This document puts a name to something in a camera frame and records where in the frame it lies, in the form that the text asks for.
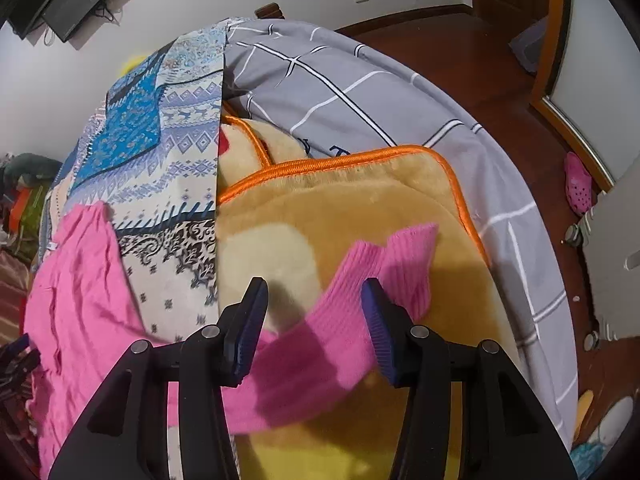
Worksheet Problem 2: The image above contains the grey checked duvet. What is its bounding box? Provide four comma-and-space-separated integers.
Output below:
222, 19, 581, 448

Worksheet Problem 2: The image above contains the yellow fleece blanket orange trim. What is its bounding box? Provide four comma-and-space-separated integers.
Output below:
215, 115, 521, 480

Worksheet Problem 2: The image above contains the white cabinet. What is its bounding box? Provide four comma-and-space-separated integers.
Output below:
565, 180, 640, 352

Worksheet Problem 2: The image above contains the white slipper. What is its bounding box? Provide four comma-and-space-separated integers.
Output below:
587, 396, 634, 450

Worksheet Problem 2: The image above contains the grey green plush toy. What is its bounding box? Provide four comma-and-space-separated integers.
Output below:
4, 154, 63, 192

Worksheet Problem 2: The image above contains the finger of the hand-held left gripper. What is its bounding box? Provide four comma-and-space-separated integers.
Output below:
0, 334, 42, 396

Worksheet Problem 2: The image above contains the blue patterned patchwork bedspread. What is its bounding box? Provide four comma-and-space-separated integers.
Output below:
37, 17, 232, 480

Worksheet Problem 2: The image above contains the grey blue floor cushion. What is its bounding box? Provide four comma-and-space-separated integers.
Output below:
509, 19, 547, 75

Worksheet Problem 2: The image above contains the wood framed wardrobe door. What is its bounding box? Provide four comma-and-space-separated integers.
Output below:
530, 0, 640, 192

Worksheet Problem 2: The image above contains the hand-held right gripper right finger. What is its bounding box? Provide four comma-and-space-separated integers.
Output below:
361, 277, 581, 480

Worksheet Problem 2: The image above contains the yellow slipper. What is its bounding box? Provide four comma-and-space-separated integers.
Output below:
572, 390, 596, 437

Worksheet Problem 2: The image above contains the green bag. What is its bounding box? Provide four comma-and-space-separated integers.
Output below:
17, 187, 52, 233

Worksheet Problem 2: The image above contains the pink knit sweater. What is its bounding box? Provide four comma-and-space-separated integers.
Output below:
22, 205, 441, 478

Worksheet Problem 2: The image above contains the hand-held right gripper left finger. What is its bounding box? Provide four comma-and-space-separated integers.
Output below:
47, 276, 269, 480

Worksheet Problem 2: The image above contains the pink clog shoe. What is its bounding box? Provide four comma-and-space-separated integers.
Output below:
565, 152, 598, 217

